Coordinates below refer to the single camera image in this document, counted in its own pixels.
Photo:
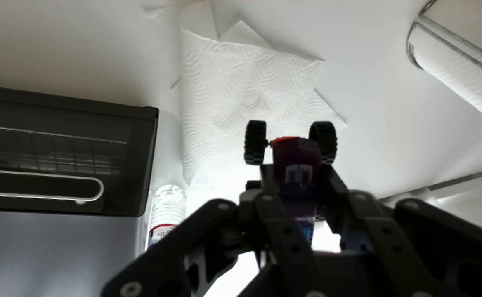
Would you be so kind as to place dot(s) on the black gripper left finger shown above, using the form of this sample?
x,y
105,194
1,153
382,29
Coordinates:
x,y
219,241

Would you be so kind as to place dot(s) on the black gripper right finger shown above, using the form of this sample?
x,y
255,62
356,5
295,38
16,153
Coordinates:
x,y
417,247

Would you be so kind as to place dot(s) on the blue red toy car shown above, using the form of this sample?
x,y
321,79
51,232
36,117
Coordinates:
x,y
297,165

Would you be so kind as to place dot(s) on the clear plastic water bottle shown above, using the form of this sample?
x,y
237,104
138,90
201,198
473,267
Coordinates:
x,y
168,211

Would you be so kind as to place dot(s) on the white paper towel roll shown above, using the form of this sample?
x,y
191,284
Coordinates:
x,y
462,71

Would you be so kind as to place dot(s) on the black toaster oven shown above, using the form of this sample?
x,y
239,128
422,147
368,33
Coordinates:
x,y
61,148

